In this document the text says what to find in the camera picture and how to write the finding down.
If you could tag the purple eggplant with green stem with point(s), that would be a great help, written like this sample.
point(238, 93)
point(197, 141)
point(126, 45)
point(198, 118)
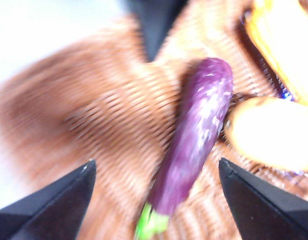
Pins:
point(198, 130)

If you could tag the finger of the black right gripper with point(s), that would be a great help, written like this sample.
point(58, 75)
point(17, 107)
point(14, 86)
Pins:
point(156, 25)

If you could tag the brown potato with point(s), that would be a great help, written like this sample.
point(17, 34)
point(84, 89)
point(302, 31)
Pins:
point(273, 135)

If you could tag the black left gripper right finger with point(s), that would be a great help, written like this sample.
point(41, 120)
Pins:
point(268, 207)

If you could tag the brown woven wicker basket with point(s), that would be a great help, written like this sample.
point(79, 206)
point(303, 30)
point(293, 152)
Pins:
point(93, 112)

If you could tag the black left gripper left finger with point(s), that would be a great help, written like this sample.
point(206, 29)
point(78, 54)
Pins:
point(49, 207)

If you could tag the yellow corn cob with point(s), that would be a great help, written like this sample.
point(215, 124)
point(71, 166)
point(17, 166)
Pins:
point(281, 42)

